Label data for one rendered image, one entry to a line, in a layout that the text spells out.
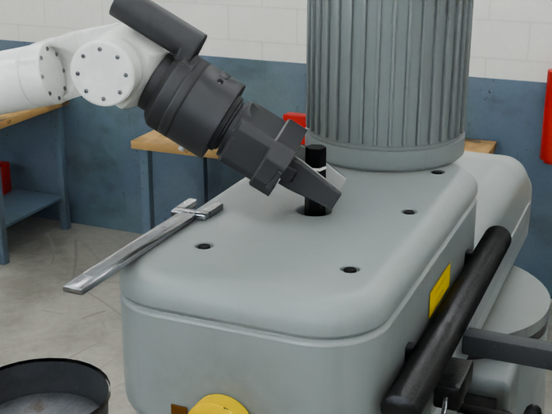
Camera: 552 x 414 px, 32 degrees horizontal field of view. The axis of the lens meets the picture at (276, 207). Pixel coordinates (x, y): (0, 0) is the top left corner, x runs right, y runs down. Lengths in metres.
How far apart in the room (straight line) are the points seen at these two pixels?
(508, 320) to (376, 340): 0.75
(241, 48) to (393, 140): 4.58
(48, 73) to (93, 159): 5.35
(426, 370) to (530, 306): 0.75
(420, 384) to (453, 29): 0.45
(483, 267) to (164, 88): 0.41
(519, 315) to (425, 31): 0.62
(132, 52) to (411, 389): 0.41
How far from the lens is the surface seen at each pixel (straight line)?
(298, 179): 0.96
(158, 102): 0.96
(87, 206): 6.50
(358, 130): 1.13
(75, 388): 3.48
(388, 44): 1.11
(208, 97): 0.95
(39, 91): 1.02
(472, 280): 1.06
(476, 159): 1.68
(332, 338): 0.80
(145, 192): 5.26
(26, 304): 5.45
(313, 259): 0.88
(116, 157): 6.26
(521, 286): 1.69
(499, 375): 1.47
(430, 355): 0.90
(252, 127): 0.95
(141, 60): 0.96
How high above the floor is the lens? 2.22
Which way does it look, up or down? 19 degrees down
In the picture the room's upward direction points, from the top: straight up
